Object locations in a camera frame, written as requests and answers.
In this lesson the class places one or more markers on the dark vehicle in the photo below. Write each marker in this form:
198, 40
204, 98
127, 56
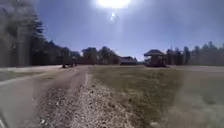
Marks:
67, 65

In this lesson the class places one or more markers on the dry grass field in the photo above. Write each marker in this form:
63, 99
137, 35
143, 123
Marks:
150, 86

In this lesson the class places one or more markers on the gravel roadside strip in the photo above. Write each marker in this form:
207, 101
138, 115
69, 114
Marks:
83, 106

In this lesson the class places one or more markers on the row of trees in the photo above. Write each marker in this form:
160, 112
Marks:
30, 50

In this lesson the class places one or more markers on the low building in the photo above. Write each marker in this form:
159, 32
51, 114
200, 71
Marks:
128, 61

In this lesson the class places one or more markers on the grey asphalt road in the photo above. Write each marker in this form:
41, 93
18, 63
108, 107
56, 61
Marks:
18, 100

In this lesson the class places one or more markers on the roofed pavilion shelter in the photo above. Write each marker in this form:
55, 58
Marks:
154, 58

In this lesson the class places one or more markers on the grass verge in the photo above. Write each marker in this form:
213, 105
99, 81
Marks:
13, 75

